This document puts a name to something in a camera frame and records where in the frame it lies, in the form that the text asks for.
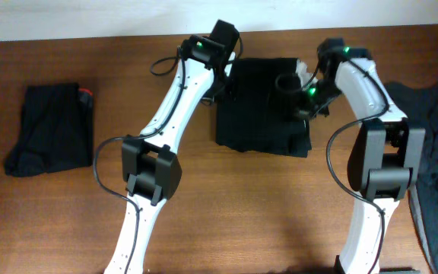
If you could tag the folded black shorts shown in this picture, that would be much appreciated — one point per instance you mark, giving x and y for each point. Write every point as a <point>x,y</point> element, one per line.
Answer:
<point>57,131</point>

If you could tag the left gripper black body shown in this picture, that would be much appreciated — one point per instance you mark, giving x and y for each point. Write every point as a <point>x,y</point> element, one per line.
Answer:
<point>222,85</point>

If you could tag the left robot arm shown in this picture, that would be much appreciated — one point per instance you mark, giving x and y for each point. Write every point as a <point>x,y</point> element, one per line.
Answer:
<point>150,165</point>

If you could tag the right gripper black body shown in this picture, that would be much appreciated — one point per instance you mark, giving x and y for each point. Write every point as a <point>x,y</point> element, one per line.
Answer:
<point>315,100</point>

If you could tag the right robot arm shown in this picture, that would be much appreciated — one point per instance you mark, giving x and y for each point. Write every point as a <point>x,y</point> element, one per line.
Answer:
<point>386,155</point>

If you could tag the dark green shorts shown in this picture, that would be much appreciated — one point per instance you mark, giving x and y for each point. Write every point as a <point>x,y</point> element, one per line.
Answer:
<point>254,115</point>

